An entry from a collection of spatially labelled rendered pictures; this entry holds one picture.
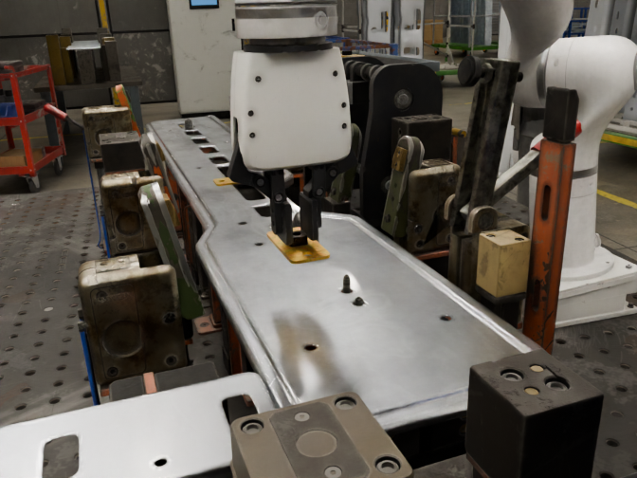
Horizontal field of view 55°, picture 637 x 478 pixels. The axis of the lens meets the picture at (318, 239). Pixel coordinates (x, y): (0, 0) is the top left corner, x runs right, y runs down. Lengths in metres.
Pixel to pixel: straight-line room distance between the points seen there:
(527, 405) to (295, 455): 0.12
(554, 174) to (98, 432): 0.41
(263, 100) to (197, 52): 7.23
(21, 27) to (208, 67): 2.31
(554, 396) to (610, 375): 0.77
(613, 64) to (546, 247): 0.60
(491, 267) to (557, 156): 0.11
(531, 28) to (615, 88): 0.19
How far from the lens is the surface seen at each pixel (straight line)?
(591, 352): 1.17
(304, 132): 0.53
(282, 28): 0.50
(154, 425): 0.46
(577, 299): 1.23
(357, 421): 0.34
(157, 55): 8.53
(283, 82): 0.52
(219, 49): 7.76
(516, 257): 0.58
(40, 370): 1.18
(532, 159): 0.68
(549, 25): 1.04
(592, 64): 1.14
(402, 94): 0.90
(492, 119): 0.62
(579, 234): 1.23
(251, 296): 0.62
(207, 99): 7.80
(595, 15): 5.72
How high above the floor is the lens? 1.27
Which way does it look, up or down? 21 degrees down
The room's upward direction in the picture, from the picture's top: 2 degrees counter-clockwise
